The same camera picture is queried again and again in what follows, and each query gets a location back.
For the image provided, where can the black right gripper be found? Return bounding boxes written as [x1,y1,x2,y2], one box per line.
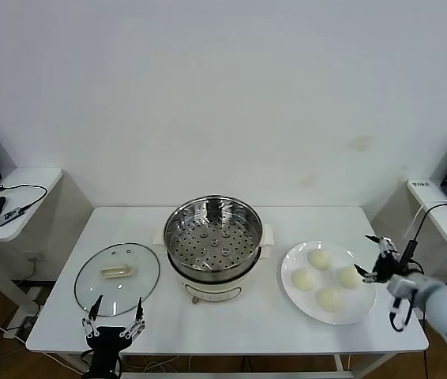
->
[351,235,405,284]

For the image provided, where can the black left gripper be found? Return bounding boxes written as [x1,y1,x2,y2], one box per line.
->
[81,295,146,379]

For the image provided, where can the white steamed baozi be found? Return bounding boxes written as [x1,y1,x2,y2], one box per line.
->
[315,287,344,313]
[307,249,334,271]
[291,268,317,292]
[336,265,365,290]

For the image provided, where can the glass lid with cream handle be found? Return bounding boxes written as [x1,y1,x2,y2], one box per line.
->
[73,242,160,317]

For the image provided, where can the stainless steel steamer basket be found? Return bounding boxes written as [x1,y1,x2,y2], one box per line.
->
[152,193,276,276]

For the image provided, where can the white round plate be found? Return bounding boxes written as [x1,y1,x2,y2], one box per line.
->
[280,240,378,325]

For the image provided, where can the white side table with label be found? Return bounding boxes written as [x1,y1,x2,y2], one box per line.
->
[406,178,447,289]

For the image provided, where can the cream electric cooker pot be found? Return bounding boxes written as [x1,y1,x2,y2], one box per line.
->
[167,242,275,306]

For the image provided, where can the grey usb hub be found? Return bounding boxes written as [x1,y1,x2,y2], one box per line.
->
[0,207,25,227]

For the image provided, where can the white side table with mouse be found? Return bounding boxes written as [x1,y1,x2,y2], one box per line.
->
[0,167,65,317]

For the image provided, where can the black cable with adapter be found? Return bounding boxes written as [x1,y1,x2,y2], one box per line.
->
[399,200,447,277]

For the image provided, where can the white laptop cable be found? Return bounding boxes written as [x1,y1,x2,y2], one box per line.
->
[401,199,447,240]

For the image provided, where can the white table frame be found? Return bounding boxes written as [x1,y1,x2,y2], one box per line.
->
[100,353,402,379]

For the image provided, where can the thin black hub cable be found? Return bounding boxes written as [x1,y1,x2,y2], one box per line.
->
[0,182,48,210]

